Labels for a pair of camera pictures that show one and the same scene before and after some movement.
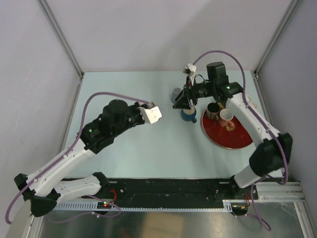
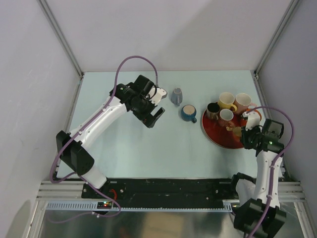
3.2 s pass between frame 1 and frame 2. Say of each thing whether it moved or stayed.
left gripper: moved
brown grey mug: stayed
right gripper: moved
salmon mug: stayed
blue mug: stayed
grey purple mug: stayed
